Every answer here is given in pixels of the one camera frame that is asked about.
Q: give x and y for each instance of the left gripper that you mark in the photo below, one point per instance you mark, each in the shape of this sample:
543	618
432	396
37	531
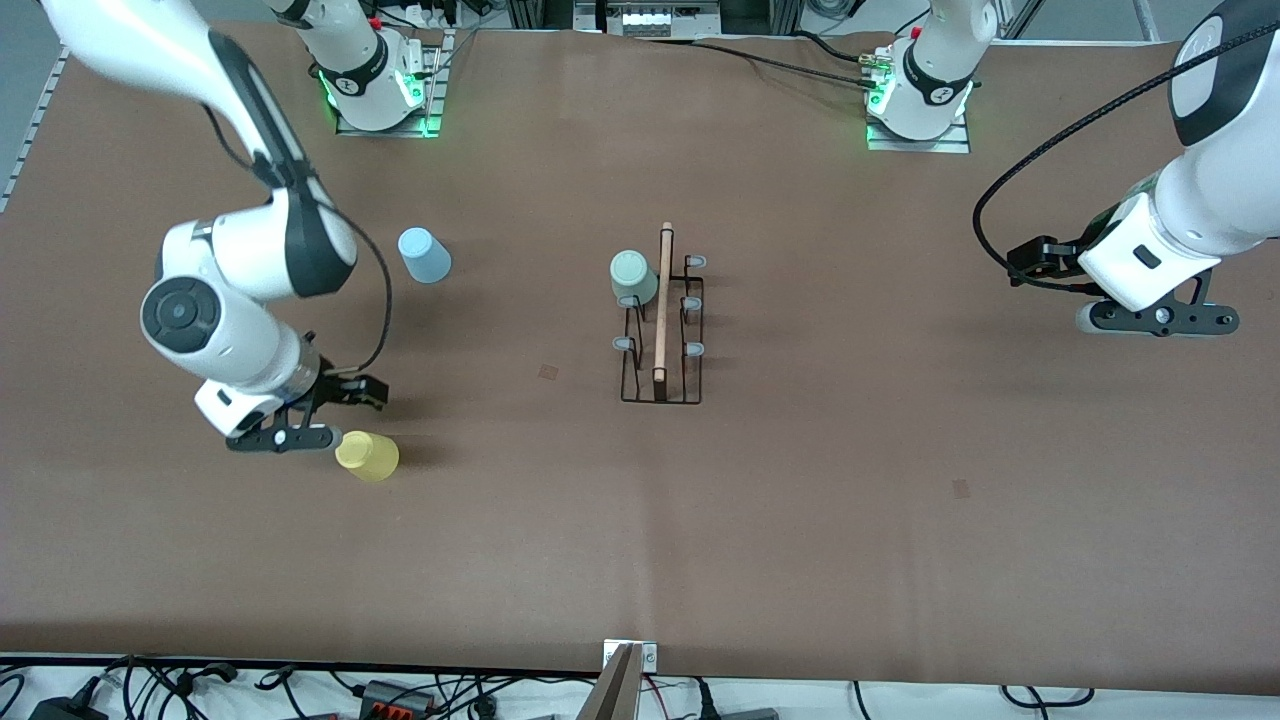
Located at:
1066	257

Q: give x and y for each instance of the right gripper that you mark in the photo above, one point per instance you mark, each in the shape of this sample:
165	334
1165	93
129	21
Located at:
338	387

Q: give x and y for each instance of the yellow plastic cup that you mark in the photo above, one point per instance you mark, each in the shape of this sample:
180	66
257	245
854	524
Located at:
370	458

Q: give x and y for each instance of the pale green plastic cup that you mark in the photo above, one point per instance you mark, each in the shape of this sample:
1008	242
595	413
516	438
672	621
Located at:
632	275

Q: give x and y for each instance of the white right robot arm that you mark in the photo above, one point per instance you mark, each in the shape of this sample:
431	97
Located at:
230	340

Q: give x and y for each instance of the light blue plastic cup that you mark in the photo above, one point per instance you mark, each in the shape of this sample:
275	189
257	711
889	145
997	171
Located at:
425	256

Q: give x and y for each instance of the grey box with orange connectors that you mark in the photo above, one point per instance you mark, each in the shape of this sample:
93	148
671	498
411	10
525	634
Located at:
397	698

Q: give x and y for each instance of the brown paper table cover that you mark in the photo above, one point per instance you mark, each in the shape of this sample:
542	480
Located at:
700	550

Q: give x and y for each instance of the black power adapter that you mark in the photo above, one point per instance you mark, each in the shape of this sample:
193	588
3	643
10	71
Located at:
65	710

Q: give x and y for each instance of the white electronics box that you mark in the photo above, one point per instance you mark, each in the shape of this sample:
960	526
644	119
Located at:
647	18

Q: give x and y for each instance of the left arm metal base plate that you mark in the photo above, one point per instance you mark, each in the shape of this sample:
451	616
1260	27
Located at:
950	142

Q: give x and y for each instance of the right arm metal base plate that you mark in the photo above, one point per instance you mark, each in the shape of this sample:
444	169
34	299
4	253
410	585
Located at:
430	95

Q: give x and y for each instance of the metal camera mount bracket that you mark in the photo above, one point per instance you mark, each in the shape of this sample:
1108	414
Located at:
625	680

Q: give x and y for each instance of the aluminium table edge rail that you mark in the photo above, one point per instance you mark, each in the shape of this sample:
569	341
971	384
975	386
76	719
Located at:
35	130

